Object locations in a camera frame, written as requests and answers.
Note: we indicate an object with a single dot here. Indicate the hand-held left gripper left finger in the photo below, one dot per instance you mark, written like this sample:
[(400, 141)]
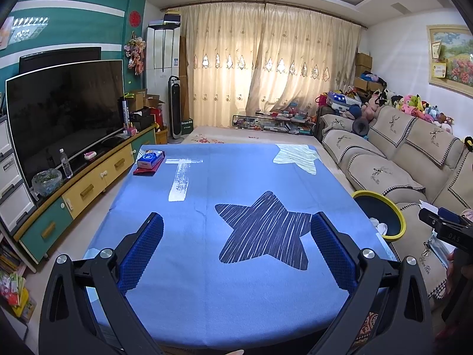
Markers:
[(142, 251)]

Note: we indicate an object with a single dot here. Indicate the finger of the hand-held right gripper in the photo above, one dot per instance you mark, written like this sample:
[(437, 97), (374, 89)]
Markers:
[(449, 216)]

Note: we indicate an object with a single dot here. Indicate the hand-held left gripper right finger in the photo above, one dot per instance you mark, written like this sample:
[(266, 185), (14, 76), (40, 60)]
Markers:
[(332, 251)]

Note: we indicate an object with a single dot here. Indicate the yellow rimmed dark trash bin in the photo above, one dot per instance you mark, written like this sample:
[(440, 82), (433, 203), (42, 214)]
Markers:
[(380, 210)]

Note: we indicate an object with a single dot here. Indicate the clear plastic zip bag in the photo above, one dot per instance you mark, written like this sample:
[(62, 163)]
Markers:
[(438, 253)]

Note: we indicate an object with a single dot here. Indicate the flat red box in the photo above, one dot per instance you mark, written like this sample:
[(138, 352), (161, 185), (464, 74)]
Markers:
[(146, 172)]

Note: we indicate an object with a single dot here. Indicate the dark patterned rug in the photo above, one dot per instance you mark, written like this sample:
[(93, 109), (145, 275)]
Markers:
[(367, 327)]

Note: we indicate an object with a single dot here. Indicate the teal yellow television cabinet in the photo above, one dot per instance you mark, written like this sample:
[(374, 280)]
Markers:
[(88, 185)]

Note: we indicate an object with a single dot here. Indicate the beige sectional sofa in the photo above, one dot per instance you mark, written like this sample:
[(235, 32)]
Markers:
[(391, 148)]

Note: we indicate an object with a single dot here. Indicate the blue star tablecloth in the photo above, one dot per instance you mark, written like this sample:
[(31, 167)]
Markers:
[(221, 296)]

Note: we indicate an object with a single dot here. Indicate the blue tissue pack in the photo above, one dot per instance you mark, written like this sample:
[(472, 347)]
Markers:
[(149, 159)]

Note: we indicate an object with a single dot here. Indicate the small pink toy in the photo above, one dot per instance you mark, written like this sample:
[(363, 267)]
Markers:
[(90, 155)]

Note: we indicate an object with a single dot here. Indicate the clear water bottle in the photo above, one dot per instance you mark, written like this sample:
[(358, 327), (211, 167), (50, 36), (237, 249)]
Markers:
[(66, 166)]

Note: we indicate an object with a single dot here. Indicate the row of plush toys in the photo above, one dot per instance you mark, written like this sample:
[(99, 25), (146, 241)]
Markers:
[(406, 105)]

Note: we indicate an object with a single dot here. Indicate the dark neck pillow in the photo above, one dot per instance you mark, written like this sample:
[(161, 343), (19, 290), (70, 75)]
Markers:
[(361, 126)]

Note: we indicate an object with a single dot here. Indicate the pile of colourful books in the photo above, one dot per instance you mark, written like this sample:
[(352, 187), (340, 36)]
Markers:
[(14, 284)]

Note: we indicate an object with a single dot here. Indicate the green cardboard box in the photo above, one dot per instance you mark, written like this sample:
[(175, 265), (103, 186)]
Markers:
[(187, 126)]

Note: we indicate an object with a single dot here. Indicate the glass coffee table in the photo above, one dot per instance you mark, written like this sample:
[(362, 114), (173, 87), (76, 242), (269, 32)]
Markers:
[(273, 124)]

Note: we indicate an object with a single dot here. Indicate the pile of open boxes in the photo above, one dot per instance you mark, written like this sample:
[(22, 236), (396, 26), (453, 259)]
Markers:
[(144, 107)]

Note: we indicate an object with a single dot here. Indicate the black tower fan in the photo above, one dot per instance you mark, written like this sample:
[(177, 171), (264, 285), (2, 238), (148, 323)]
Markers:
[(175, 107)]

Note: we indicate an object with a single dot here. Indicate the white plastic drawer unit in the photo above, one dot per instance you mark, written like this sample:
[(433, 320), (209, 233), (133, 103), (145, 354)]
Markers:
[(13, 177)]

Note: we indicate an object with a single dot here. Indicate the large curved television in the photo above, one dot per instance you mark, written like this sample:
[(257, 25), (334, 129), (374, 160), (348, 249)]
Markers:
[(62, 118)]

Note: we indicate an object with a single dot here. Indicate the framed flower painting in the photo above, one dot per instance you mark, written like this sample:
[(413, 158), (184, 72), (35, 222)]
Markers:
[(454, 59)]

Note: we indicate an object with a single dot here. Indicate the stack of cardboard boxes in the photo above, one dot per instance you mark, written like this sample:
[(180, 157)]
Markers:
[(364, 66)]

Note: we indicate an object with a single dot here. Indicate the white standing air conditioner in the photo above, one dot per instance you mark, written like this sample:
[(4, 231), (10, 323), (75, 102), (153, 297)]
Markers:
[(160, 55)]

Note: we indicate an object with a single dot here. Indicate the artificial flower decoration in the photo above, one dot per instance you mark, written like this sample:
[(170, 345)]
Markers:
[(135, 53)]

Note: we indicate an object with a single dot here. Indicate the beige embroidered curtains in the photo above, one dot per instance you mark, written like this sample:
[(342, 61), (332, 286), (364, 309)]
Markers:
[(258, 63)]

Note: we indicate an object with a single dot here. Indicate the dark flat box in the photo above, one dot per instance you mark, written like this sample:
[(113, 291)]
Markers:
[(172, 19)]

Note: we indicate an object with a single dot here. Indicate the red round wall ornament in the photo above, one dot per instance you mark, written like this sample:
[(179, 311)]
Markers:
[(135, 18)]

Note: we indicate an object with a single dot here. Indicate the crystal wall lamp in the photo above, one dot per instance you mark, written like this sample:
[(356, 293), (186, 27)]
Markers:
[(29, 29)]

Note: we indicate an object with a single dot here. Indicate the cartoon wall poster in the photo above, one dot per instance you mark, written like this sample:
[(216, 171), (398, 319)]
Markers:
[(5, 33)]

